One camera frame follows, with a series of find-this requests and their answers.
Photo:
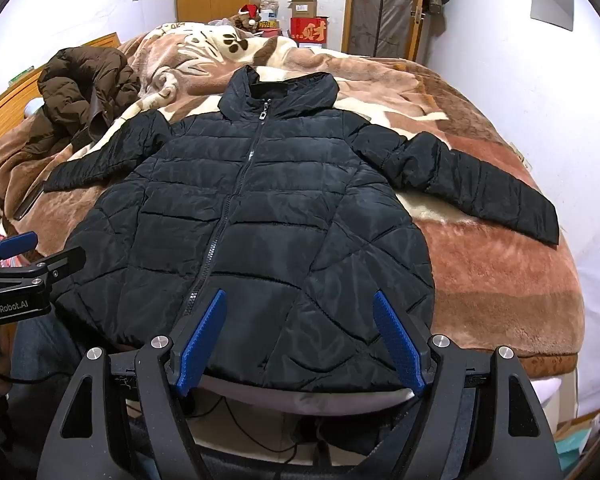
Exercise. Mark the grey wall panel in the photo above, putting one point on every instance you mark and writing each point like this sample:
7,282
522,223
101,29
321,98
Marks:
552,0

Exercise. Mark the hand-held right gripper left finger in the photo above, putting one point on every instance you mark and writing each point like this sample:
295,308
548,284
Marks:
205,340

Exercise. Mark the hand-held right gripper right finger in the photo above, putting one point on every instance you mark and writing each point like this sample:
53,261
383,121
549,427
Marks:
397,340

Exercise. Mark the plush toy with red hat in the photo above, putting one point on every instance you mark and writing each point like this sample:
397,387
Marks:
245,16

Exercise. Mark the teal box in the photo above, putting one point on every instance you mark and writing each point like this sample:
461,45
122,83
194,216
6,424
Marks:
587,435

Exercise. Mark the white bed sheet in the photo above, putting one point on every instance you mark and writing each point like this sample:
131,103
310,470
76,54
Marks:
305,400

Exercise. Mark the brown puffer jacket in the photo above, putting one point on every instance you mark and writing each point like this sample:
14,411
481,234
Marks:
80,80

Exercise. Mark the open cardboard box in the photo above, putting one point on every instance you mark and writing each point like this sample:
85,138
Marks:
302,8

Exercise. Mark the red gift box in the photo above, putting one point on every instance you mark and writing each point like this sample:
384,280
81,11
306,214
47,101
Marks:
309,31

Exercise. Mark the brown printed blanket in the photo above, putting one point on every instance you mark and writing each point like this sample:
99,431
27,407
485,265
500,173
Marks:
480,270

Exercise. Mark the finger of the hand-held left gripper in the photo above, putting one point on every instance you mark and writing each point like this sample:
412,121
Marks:
62,261
15,246

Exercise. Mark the person's leg in jeans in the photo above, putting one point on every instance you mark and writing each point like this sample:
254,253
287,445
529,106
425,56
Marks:
40,350

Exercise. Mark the black puffer jacket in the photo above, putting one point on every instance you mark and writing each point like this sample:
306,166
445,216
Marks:
280,210

